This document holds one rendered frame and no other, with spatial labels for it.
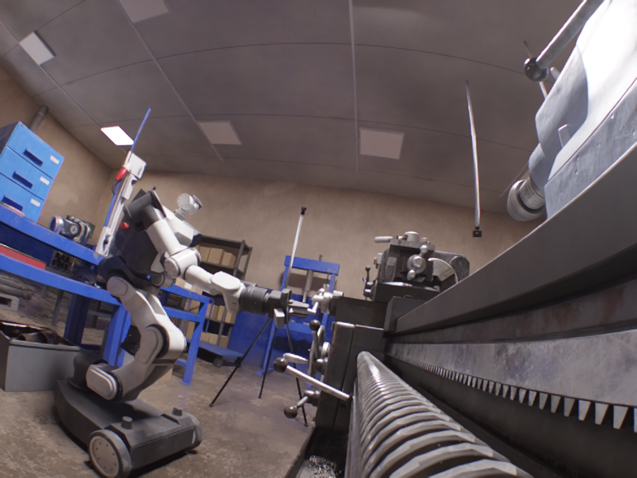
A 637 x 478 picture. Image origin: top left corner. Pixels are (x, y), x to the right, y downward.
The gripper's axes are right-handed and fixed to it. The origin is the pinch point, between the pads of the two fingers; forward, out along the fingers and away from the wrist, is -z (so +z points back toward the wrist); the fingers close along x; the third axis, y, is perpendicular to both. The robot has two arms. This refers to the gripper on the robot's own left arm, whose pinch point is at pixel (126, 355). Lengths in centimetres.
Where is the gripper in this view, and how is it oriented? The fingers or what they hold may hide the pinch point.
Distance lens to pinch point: 181.3
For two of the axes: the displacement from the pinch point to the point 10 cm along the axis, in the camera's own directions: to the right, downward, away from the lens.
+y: 0.0, 2.3, 9.7
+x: 9.2, 3.9, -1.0
